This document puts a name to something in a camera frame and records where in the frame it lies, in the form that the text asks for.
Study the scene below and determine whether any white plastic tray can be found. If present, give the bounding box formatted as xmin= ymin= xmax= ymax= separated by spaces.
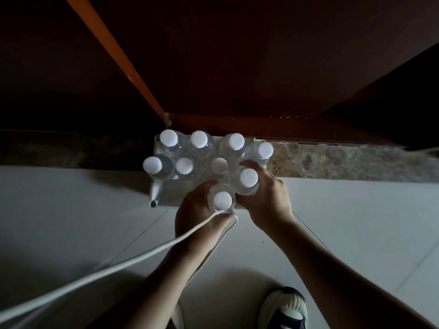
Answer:
xmin=148 ymin=134 xmax=272 ymax=208

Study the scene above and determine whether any person's right forearm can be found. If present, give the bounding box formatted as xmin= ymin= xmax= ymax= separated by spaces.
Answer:
xmin=259 ymin=216 xmax=434 ymax=329

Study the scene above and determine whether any person's right shoe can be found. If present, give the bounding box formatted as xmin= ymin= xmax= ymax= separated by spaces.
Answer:
xmin=259 ymin=287 xmax=308 ymax=329

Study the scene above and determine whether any white-capped water bottle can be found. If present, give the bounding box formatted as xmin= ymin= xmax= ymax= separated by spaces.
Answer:
xmin=233 ymin=167 xmax=260 ymax=197
xmin=207 ymin=183 xmax=237 ymax=216

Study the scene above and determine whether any cluster of clear plastic bottles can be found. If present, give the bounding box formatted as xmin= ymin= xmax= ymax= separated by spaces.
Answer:
xmin=142 ymin=128 xmax=275 ymax=189

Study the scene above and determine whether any brown wooden door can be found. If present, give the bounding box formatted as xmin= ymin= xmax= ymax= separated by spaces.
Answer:
xmin=82 ymin=0 xmax=439 ymax=142

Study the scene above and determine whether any white cable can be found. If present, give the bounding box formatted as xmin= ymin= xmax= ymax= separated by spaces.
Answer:
xmin=0 ymin=209 xmax=239 ymax=326

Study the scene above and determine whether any person's right hand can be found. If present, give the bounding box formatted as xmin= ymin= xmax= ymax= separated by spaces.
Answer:
xmin=236 ymin=159 xmax=296 ymax=232

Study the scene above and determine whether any person's left forearm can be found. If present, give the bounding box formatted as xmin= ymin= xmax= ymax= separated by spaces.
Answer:
xmin=111 ymin=241 xmax=215 ymax=329

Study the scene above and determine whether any person's left hand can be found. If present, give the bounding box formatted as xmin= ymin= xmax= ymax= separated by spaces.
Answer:
xmin=174 ymin=181 xmax=239 ymax=253

